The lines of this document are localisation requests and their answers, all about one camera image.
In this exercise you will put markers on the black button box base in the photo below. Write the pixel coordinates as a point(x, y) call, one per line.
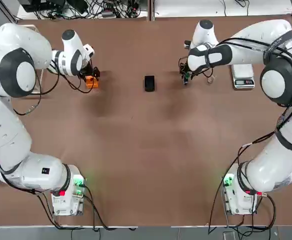
point(149, 83)

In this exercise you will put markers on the white electronic scale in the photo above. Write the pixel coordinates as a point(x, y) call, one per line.
point(243, 75)

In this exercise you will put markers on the aluminium frame post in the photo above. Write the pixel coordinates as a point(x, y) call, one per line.
point(151, 10)

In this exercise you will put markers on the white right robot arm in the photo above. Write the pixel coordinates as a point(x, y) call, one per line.
point(273, 170)

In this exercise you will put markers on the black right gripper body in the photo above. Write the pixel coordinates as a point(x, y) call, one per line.
point(184, 65)

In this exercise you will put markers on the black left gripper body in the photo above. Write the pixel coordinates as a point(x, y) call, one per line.
point(87, 68)

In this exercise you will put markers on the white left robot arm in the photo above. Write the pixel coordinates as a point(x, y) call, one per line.
point(11, 125)

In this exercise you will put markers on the clear measuring cup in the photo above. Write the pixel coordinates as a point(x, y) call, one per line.
point(210, 80)

